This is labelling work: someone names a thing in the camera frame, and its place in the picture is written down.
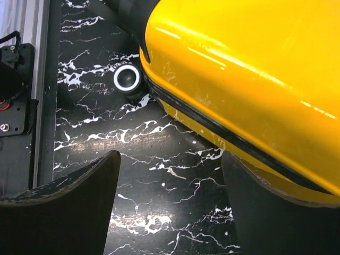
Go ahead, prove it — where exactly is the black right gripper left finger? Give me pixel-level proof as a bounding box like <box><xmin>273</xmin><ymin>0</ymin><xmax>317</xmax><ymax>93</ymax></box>
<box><xmin>1</xmin><ymin>150</ymin><xmax>121</xmax><ymax>254</ymax></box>

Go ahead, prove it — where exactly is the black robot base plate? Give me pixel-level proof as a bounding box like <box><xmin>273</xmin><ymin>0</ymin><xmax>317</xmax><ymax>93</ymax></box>
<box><xmin>1</xmin><ymin>30</ymin><xmax>39</xmax><ymax>192</ymax></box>

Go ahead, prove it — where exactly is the yellow Pikachu suitcase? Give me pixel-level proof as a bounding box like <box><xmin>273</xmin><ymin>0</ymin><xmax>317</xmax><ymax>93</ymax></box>
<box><xmin>107</xmin><ymin>1</ymin><xmax>339</xmax><ymax>206</ymax></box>

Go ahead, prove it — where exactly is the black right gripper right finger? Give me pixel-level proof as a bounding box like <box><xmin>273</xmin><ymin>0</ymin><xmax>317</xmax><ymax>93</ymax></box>
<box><xmin>222</xmin><ymin>152</ymin><xmax>339</xmax><ymax>254</ymax></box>

